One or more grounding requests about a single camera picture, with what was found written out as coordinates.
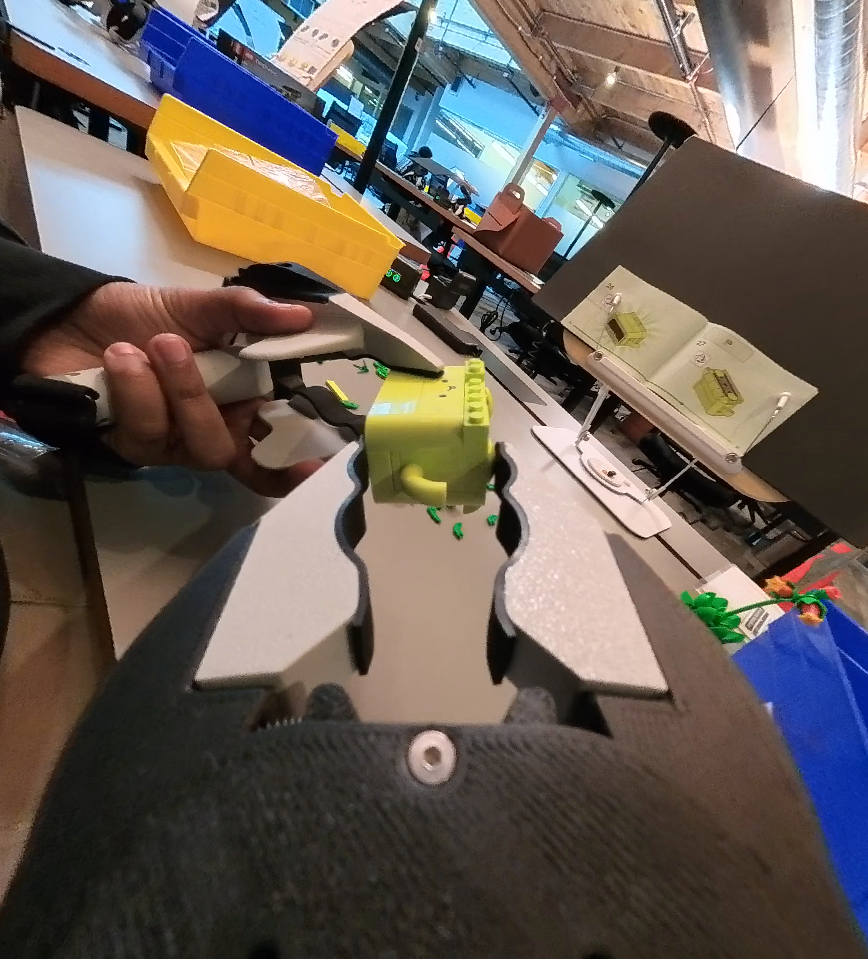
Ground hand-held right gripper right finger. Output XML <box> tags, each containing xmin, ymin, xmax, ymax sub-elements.
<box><xmin>486</xmin><ymin>442</ymin><xmax>669</xmax><ymax>696</ymax></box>

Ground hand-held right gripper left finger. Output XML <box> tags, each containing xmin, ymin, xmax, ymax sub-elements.
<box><xmin>193</xmin><ymin>441</ymin><xmax>375</xmax><ymax>692</ymax></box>

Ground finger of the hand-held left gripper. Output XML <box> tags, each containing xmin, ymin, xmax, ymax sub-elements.
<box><xmin>238</xmin><ymin>292</ymin><xmax>447</xmax><ymax>377</ymax></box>
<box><xmin>249</xmin><ymin>384</ymin><xmax>368</xmax><ymax>471</ymax></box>

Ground lime brick pot figure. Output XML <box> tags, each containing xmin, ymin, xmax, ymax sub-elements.
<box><xmin>363</xmin><ymin>358</ymin><xmax>496</xmax><ymax>512</ymax></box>

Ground person's left hand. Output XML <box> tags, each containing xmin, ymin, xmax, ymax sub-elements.
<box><xmin>22</xmin><ymin>283</ymin><xmax>328</xmax><ymax>498</ymax></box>

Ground black charger with green display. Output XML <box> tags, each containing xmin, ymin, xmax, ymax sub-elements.
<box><xmin>382</xmin><ymin>258</ymin><xmax>426</xmax><ymax>302</ymax></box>

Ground yellow storage bin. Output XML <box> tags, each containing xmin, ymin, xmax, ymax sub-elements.
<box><xmin>144</xmin><ymin>93</ymin><xmax>405</xmax><ymax>301</ymax></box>

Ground black power adapter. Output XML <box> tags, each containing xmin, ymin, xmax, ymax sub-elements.
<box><xmin>410</xmin><ymin>300</ymin><xmax>481</xmax><ymax>355</ymax></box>

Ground small black box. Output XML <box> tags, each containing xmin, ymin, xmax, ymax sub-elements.
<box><xmin>425</xmin><ymin>271</ymin><xmax>480</xmax><ymax>312</ymax></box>

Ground pink brick plant pot figure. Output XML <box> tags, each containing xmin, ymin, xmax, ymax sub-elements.
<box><xmin>680</xmin><ymin>575</ymin><xmax>843</xmax><ymax>647</ymax></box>

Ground scattered green leaf pieces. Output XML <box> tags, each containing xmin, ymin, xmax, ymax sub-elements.
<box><xmin>350</xmin><ymin>358</ymin><xmax>504</xmax><ymax>542</ymax></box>

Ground brown cardboard box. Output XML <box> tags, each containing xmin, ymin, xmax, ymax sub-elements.
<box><xmin>471</xmin><ymin>187</ymin><xmax>566</xmax><ymax>263</ymax></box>

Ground plain blue storage bin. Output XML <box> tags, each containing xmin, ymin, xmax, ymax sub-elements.
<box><xmin>172</xmin><ymin>36</ymin><xmax>339</xmax><ymax>177</ymax></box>

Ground black pole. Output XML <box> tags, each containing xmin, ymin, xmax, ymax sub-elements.
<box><xmin>354</xmin><ymin>0</ymin><xmax>441</xmax><ymax>197</ymax></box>

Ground open instruction booklet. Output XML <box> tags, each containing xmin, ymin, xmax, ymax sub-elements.
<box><xmin>560</xmin><ymin>266</ymin><xmax>819</xmax><ymax>460</ymax></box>

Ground small blue storage bin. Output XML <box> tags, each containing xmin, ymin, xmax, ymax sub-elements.
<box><xmin>138</xmin><ymin>7</ymin><xmax>206</xmax><ymax>76</ymax></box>

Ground blue storage bin with tag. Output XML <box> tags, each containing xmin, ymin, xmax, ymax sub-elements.
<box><xmin>732</xmin><ymin>599</ymin><xmax>868</xmax><ymax>959</ymax></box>

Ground dark grey partition board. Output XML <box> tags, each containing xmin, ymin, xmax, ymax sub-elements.
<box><xmin>531</xmin><ymin>135</ymin><xmax>868</xmax><ymax>551</ymax></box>

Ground silver ventilation duct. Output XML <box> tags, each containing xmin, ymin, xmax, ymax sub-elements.
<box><xmin>707</xmin><ymin>0</ymin><xmax>866</xmax><ymax>197</ymax></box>

